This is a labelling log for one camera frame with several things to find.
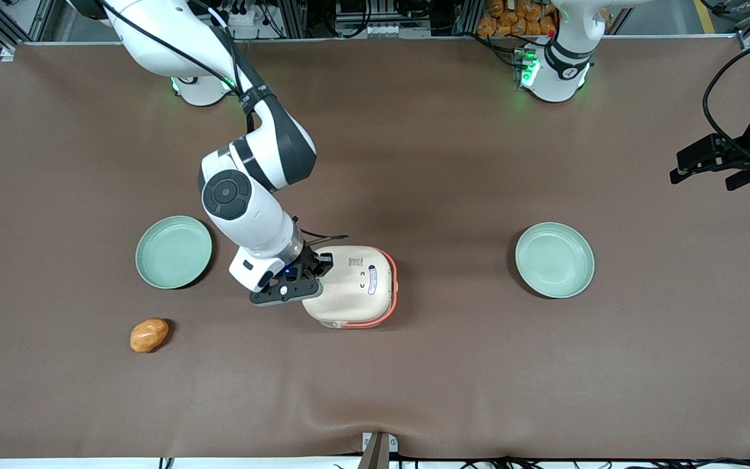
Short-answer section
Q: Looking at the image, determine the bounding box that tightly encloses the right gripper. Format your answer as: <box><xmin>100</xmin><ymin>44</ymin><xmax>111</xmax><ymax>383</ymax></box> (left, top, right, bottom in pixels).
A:
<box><xmin>229</xmin><ymin>244</ymin><xmax>335</xmax><ymax>293</ymax></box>

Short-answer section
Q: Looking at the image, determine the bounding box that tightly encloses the cream rice cooker orange handle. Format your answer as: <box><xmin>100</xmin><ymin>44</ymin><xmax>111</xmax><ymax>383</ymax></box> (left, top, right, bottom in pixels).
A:
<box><xmin>301</xmin><ymin>245</ymin><xmax>398</xmax><ymax>330</ymax></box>

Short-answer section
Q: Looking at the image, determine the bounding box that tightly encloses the pale green round plate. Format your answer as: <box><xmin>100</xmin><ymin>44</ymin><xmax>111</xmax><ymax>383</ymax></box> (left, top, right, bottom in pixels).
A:
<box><xmin>514</xmin><ymin>222</ymin><xmax>596</xmax><ymax>300</ymax></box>
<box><xmin>135</xmin><ymin>216</ymin><xmax>214</xmax><ymax>290</ymax></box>

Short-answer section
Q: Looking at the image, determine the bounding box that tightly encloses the orange brown potato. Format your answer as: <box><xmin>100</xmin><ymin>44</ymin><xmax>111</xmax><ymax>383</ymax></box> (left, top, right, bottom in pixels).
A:
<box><xmin>130</xmin><ymin>317</ymin><xmax>170</xmax><ymax>354</ymax></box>

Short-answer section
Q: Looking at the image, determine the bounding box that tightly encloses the brown table mat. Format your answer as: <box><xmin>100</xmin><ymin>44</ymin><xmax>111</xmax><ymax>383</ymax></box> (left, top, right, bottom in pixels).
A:
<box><xmin>0</xmin><ymin>38</ymin><xmax>750</xmax><ymax>460</ymax></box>

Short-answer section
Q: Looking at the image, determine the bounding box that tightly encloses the grey electronics box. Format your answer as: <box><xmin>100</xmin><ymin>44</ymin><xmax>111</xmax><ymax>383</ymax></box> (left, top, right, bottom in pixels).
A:
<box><xmin>335</xmin><ymin>0</ymin><xmax>432</xmax><ymax>38</ymax></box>

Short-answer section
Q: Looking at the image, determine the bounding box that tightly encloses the bag of orange items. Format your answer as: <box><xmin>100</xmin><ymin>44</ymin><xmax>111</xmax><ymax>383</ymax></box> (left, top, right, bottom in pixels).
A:
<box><xmin>477</xmin><ymin>0</ymin><xmax>558</xmax><ymax>37</ymax></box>

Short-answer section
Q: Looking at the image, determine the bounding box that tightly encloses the white power strip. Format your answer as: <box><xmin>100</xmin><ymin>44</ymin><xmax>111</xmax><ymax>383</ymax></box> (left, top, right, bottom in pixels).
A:
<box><xmin>219</xmin><ymin>0</ymin><xmax>257</xmax><ymax>28</ymax></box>

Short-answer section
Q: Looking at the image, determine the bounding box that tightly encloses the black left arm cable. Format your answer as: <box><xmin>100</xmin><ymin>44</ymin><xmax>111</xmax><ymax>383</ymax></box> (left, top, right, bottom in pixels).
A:
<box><xmin>702</xmin><ymin>36</ymin><xmax>750</xmax><ymax>163</ymax></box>

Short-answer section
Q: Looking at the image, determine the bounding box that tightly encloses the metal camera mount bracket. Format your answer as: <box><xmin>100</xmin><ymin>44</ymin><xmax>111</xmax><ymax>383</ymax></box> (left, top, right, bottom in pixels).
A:
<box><xmin>360</xmin><ymin>431</ymin><xmax>399</xmax><ymax>469</ymax></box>

